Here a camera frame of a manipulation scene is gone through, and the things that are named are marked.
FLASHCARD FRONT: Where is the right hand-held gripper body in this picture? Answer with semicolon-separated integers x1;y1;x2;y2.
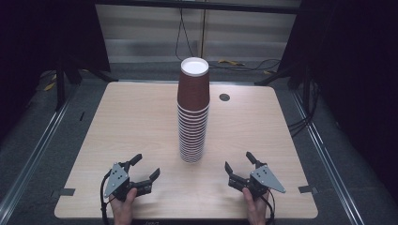
227;164;286;201

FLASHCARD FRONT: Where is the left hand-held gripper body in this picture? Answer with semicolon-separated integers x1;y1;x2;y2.
102;160;154;203

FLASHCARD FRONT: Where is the stack of brown cups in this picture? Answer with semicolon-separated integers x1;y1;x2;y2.
176;102;210;164

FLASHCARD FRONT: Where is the person's left hand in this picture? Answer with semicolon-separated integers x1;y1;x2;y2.
109;187;138;225

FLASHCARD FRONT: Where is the person's right hand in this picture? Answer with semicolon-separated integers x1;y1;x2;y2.
241;187;270;225

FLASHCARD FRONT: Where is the grey tape strip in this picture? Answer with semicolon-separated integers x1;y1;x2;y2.
51;187;76;198
298;185;319;194

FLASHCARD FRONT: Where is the black metal stand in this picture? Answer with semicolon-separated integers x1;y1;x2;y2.
54;55;111;112
253;62;314;92

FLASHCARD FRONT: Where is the dark curtain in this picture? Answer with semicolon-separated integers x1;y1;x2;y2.
276;0;398;201
0;0;111;142

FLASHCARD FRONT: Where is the black metal crossbar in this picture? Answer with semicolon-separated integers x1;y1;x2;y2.
94;0;302;15

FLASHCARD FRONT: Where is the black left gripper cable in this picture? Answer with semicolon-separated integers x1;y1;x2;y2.
99;170;114;225

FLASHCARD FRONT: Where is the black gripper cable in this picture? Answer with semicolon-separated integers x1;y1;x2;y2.
99;170;114;225
264;189;277;225

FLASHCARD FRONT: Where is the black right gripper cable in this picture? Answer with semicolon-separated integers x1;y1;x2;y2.
264;189;277;225

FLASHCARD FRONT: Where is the metal floor rail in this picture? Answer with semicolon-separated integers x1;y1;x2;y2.
290;90;367;225
0;97;74;219

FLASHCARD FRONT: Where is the black floor cables bundle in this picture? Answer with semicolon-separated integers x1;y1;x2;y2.
287;78;320;139

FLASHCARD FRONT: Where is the black hanging cable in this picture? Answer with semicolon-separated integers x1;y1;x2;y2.
174;7;201;63
200;8;207;60

